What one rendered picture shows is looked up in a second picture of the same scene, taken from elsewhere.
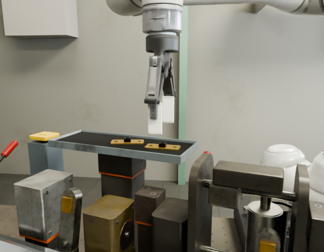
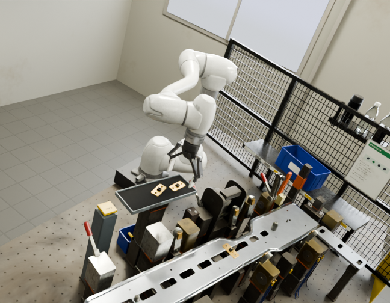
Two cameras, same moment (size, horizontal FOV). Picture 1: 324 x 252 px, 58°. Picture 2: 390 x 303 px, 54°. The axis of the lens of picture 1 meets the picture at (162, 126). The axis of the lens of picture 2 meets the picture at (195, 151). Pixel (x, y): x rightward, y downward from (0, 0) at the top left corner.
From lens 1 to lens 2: 165 cm
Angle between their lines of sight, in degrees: 70
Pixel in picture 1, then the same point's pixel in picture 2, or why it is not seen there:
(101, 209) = (190, 229)
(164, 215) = (206, 217)
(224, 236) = not seen: hidden behind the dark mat
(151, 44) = (195, 149)
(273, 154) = (160, 148)
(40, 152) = (113, 219)
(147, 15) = (198, 139)
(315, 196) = (184, 165)
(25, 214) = (160, 252)
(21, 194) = (162, 244)
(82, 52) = not seen: outside the picture
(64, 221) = (177, 242)
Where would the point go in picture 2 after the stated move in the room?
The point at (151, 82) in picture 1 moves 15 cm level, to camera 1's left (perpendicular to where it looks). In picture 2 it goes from (200, 169) to (185, 184)
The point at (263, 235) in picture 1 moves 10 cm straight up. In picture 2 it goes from (236, 208) to (243, 193)
